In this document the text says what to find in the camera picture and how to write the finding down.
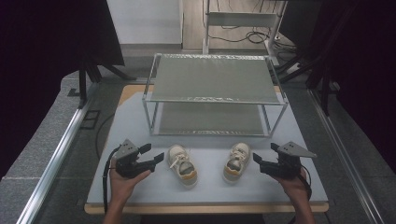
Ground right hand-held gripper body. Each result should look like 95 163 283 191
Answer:
261 141 318 181

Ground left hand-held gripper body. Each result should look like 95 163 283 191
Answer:
115 138 157 180

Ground small beige child's shoe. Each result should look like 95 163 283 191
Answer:
167 144 199 189
222 142 252 184

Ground two-tier metal shoe rack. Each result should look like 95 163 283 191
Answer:
141 53 290 138

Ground person's right hand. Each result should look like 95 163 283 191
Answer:
272 166 312 203

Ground person's left hand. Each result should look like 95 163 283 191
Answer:
109 158 152 203

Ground black floor socket plate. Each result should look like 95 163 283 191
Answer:
79 109 101 131

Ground pale blue table mat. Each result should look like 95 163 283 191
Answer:
86 91 329 205

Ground black stand legs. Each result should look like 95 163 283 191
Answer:
76 55 137 109
275 46 341 117

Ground black curtain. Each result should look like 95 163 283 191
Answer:
279 0 396 175
0 0 125 181

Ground white panel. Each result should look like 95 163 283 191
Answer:
106 0 184 45

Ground white metal stand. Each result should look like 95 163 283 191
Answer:
202 0 288 67

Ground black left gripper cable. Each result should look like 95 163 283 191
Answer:
102 145 121 214

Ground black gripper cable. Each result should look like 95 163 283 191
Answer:
102 145 121 214
288 166 313 224

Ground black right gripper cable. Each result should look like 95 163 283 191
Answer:
288 166 313 224

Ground thin black floor cable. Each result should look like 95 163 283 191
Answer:
94 112 116 161

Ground aluminium floor rail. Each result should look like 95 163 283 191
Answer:
17 90 95 224
307 88 386 224

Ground black floor cables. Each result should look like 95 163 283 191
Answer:
207 26 297 54

